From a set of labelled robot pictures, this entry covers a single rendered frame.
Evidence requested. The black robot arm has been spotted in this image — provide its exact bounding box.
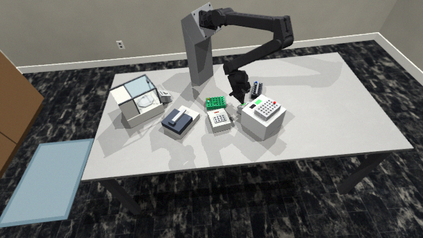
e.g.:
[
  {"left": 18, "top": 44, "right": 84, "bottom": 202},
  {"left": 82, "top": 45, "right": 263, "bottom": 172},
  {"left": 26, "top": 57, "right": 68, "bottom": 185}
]
[{"left": 199, "top": 7, "right": 294, "bottom": 94}]

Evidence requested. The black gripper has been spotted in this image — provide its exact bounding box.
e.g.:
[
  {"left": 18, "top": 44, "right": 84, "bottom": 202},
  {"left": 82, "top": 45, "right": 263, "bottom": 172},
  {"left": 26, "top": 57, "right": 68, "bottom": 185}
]
[{"left": 229, "top": 91, "right": 245, "bottom": 104}]

